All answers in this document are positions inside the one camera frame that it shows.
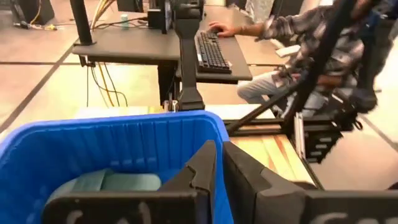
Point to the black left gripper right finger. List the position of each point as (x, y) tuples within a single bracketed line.
[(248, 193)]

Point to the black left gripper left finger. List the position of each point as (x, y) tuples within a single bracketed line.
[(186, 199)]

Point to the green rubber slide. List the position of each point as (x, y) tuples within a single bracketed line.
[(130, 182)]

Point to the blue plastic bin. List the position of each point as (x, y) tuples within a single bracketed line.
[(93, 146)]

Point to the black computer keyboard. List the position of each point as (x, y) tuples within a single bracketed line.
[(211, 53)]

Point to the grey desk top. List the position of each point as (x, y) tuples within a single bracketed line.
[(130, 46)]

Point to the person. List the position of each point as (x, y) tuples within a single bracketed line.
[(311, 28)]

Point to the small teal can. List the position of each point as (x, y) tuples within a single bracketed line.
[(124, 21)]

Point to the black round pole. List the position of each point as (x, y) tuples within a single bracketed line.
[(81, 21)]

